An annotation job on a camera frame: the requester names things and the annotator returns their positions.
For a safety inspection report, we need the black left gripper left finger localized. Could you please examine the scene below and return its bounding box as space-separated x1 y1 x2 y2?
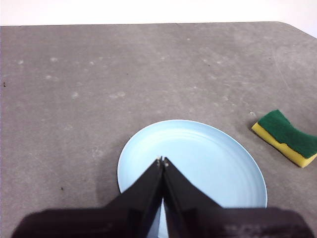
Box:
11 156 164 238

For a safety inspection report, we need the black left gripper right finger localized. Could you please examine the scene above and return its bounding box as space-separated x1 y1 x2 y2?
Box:
162 156 313 238

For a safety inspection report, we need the light blue round plate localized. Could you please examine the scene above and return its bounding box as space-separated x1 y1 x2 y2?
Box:
116 119 268 238

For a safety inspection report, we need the yellow sponge with green pad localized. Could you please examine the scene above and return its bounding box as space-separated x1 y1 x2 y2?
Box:
251 109 317 169

